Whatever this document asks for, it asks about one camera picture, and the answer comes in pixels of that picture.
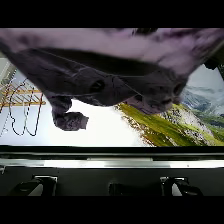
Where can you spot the purple long-sleeved shirt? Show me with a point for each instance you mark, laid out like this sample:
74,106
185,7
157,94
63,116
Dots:
100,60

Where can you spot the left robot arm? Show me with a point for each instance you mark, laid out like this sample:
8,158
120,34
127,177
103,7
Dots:
36,187

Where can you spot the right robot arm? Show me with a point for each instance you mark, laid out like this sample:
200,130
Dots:
181,188

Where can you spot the silver frame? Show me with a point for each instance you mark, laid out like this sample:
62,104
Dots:
110,163

